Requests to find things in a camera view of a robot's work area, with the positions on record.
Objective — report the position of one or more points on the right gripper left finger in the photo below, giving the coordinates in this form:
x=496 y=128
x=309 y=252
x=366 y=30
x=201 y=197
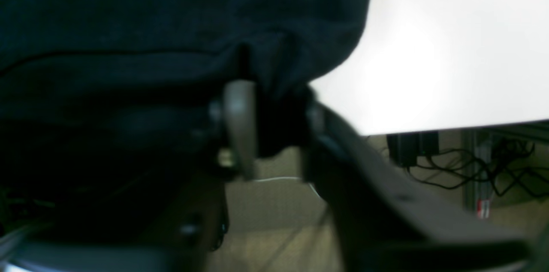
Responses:
x=215 y=142

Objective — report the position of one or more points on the black device on floor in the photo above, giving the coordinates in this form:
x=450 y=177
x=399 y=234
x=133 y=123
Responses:
x=405 y=148

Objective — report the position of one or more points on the black t-shirt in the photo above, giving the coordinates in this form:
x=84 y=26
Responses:
x=90 y=89

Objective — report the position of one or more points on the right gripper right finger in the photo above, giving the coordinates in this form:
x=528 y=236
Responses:
x=387 y=223

